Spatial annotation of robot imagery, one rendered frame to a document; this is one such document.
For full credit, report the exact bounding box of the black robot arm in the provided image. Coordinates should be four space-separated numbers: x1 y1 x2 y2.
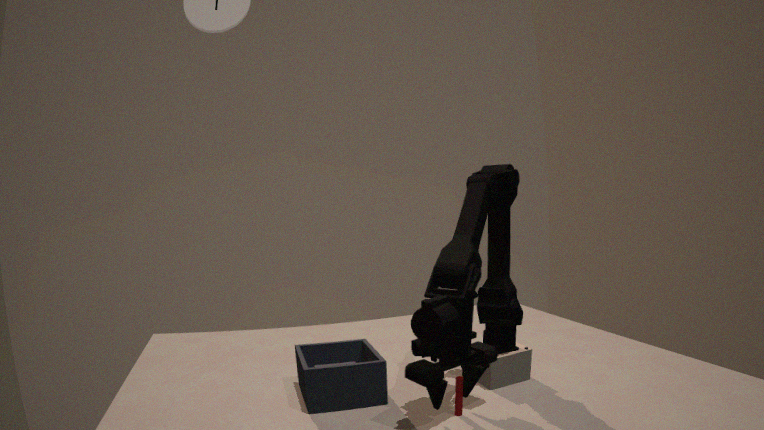
411 164 523 362

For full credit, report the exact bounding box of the dark red peg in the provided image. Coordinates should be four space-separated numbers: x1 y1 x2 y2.
454 376 464 416

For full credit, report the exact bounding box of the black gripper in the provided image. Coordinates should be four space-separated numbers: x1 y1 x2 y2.
405 328 498 410

